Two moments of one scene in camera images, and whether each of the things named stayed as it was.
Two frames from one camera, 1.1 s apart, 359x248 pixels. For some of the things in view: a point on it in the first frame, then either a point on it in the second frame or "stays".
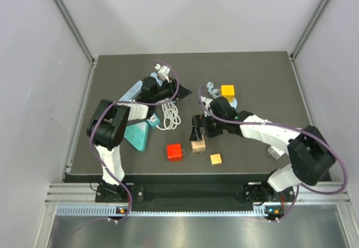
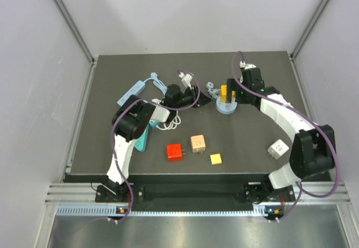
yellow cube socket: (228, 91) stays
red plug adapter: (174, 152) stays
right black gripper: (201, 120) → (231, 86)
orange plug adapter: (216, 159) stays
